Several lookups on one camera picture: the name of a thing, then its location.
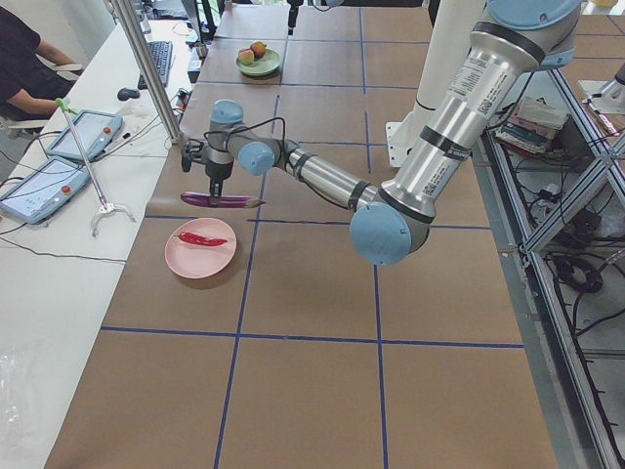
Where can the reacher grabber tool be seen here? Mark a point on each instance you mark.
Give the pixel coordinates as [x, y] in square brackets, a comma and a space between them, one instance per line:
[106, 208]

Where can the stack of books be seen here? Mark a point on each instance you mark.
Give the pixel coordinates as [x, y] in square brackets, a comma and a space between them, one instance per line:
[533, 125]

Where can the black computer mouse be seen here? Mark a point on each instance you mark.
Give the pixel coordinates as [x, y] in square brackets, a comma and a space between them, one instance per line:
[126, 94]

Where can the seated person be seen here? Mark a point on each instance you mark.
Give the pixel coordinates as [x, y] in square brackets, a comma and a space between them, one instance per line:
[29, 87]

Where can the red yellow pomegranate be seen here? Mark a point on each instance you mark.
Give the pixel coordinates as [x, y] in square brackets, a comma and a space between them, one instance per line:
[259, 49]

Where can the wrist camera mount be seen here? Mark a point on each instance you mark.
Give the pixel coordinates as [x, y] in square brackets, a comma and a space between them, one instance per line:
[191, 153]

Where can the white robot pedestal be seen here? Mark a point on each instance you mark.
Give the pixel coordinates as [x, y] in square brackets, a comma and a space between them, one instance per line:
[448, 48]

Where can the white side table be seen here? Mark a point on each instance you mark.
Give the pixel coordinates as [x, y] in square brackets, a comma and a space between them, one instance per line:
[57, 280]

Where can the near teach pendant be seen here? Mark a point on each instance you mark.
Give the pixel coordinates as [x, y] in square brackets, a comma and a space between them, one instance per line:
[41, 194]

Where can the far teach pendant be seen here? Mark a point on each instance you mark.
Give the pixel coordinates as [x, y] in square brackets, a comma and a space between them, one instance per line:
[96, 131]

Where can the red chili pepper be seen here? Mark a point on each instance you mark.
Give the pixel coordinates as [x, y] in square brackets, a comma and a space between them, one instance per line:
[201, 240]

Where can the green plate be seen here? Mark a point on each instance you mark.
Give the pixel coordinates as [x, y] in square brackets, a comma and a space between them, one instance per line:
[265, 66]

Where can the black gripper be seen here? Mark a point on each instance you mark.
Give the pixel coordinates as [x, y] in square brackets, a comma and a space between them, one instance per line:
[217, 172]
[293, 14]

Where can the purple eggplant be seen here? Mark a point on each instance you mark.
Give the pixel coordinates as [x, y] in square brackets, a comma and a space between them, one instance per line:
[206, 200]

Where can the aluminium frame post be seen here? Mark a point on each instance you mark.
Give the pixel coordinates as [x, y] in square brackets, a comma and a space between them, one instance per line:
[124, 11]

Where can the pink plate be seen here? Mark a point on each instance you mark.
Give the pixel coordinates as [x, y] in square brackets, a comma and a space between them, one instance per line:
[194, 261]

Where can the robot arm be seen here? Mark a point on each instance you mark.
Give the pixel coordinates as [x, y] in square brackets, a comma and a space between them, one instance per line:
[321, 5]
[478, 51]

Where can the black keyboard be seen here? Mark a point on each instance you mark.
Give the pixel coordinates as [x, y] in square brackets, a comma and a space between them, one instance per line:
[162, 55]

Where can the cut pink peach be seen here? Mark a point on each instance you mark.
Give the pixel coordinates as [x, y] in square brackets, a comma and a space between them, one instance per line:
[246, 56]

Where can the teach pendant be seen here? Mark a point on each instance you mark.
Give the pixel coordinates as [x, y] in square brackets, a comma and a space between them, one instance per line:
[96, 131]
[41, 194]

